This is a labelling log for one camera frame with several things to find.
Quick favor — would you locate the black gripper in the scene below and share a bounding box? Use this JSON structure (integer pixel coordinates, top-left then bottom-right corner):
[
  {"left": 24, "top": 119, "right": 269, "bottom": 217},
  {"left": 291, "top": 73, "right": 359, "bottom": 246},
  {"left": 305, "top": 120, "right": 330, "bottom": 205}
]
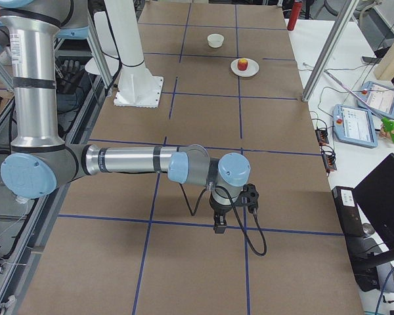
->
[{"left": 209, "top": 196, "right": 232, "bottom": 234}]

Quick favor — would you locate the red yellow apple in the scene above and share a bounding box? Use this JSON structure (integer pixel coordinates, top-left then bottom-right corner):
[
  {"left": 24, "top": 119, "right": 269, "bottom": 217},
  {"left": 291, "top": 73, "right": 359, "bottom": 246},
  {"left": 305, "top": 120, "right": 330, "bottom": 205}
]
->
[{"left": 237, "top": 58, "right": 249, "bottom": 72}]

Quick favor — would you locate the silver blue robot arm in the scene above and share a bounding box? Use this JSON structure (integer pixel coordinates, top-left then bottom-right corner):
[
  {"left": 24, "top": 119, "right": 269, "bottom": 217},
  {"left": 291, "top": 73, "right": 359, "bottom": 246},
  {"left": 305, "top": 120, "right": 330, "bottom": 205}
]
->
[{"left": 0, "top": 1, "right": 254, "bottom": 233}]

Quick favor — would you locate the white plate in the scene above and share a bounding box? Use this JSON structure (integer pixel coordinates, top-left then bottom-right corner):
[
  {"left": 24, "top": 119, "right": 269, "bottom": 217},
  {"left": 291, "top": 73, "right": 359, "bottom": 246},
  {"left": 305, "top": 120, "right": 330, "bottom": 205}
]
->
[{"left": 230, "top": 58, "right": 259, "bottom": 77}]

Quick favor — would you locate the white bowl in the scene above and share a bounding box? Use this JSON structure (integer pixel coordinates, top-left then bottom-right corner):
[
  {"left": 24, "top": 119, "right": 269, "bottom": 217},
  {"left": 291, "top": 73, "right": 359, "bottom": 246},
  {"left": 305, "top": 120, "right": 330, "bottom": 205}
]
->
[{"left": 207, "top": 33, "right": 225, "bottom": 49}]

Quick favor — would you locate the lower orange circuit board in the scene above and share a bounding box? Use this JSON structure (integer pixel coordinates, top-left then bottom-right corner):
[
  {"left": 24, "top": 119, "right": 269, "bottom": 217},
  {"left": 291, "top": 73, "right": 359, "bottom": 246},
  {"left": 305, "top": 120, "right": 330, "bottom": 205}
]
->
[{"left": 322, "top": 152, "right": 337, "bottom": 173}]

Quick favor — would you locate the orange circuit board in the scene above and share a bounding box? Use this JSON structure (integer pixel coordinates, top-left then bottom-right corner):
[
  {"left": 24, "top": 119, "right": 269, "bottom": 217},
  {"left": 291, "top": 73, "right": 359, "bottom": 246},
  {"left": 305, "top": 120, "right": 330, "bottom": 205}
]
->
[
  {"left": 322, "top": 152, "right": 337, "bottom": 173},
  {"left": 315, "top": 129, "right": 329, "bottom": 146}
]

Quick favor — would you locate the upper orange circuit board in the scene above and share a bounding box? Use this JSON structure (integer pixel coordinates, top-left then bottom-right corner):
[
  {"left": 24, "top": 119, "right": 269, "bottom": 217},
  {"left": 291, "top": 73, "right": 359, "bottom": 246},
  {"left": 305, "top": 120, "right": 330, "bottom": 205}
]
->
[{"left": 315, "top": 129, "right": 329, "bottom": 146}]

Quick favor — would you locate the black computer box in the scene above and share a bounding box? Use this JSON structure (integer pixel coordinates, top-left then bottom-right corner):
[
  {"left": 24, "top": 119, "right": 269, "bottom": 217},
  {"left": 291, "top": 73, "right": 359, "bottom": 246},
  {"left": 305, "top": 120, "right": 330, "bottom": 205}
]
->
[{"left": 332, "top": 186, "right": 394, "bottom": 293}]

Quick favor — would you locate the black monitor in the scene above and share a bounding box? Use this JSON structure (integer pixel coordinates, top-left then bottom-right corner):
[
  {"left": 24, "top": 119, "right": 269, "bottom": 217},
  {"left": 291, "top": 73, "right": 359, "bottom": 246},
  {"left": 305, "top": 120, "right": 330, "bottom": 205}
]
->
[{"left": 353, "top": 154, "right": 394, "bottom": 249}]

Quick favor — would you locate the near blue teach pendant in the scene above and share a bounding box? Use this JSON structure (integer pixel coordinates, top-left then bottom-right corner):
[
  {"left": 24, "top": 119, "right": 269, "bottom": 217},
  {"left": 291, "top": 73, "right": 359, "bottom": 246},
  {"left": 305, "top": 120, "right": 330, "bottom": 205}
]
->
[{"left": 332, "top": 104, "right": 378, "bottom": 148}]

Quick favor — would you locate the blue teach pendant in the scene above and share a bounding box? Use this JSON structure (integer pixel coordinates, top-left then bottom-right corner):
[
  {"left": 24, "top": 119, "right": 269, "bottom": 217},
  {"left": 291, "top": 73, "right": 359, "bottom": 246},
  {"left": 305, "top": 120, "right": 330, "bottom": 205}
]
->
[
  {"left": 332, "top": 104, "right": 378, "bottom": 148},
  {"left": 357, "top": 81, "right": 394, "bottom": 118}
]

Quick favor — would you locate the green grabber tool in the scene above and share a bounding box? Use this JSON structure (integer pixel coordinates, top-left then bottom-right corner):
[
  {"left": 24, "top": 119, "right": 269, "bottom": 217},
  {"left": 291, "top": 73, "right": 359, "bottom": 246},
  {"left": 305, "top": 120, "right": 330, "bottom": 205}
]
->
[{"left": 381, "top": 117, "right": 394, "bottom": 143}]

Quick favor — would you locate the far blue teach pendant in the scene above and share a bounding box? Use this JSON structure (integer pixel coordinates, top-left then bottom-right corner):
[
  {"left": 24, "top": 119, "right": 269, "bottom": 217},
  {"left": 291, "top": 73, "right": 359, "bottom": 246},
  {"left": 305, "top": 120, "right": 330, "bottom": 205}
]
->
[{"left": 357, "top": 81, "right": 394, "bottom": 118}]

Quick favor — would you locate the red bottle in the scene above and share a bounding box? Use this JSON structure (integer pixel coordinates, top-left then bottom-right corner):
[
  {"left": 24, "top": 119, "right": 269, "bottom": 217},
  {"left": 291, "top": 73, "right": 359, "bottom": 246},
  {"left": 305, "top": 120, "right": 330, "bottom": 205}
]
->
[{"left": 287, "top": 0, "right": 303, "bottom": 32}]

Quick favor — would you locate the black camera cable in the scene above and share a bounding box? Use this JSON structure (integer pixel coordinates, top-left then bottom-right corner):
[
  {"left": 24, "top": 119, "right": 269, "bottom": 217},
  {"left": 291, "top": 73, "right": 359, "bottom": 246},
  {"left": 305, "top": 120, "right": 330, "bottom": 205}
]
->
[{"left": 181, "top": 185, "right": 268, "bottom": 257}]

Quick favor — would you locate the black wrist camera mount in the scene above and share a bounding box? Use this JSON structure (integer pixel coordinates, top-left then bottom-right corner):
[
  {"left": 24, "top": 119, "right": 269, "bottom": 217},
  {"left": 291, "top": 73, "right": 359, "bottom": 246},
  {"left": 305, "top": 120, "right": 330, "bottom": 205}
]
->
[{"left": 234, "top": 184, "right": 259, "bottom": 215}]

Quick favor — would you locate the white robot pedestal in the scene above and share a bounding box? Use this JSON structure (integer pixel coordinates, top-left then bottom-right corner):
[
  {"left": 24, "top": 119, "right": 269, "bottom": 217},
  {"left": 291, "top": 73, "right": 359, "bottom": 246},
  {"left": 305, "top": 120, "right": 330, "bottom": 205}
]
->
[{"left": 105, "top": 1, "right": 164, "bottom": 108}]

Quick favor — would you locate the aluminium frame post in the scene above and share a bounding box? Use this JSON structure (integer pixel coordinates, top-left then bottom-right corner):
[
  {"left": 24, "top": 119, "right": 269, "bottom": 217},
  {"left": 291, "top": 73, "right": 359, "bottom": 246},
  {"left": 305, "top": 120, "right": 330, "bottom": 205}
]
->
[{"left": 301, "top": 0, "right": 359, "bottom": 102}]

